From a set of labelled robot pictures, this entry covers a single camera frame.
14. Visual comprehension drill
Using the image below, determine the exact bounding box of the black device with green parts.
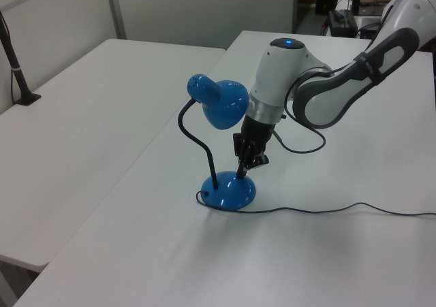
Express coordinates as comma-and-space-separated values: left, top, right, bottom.
326, 9, 360, 37

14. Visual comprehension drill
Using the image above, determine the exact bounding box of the black velcro strap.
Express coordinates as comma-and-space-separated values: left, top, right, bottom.
353, 52, 384, 87

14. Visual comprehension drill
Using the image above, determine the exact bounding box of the black lamp power cord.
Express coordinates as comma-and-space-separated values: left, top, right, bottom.
195, 189, 436, 218

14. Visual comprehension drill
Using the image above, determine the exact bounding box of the white rectangular table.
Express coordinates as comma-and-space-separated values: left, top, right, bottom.
0, 38, 228, 268

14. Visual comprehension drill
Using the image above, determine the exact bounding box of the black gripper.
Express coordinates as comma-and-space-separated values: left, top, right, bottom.
232, 116, 275, 179

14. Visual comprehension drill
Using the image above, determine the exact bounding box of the grey partition post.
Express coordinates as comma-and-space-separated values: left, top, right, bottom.
103, 0, 127, 40

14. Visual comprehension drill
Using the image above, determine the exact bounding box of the black clamped pole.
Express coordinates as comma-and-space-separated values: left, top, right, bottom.
0, 10, 42, 106

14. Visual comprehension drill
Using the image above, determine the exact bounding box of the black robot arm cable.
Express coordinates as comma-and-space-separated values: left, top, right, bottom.
272, 65, 345, 155

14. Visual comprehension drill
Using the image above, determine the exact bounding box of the blue desk lamp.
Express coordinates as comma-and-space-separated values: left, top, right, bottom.
176, 72, 258, 211

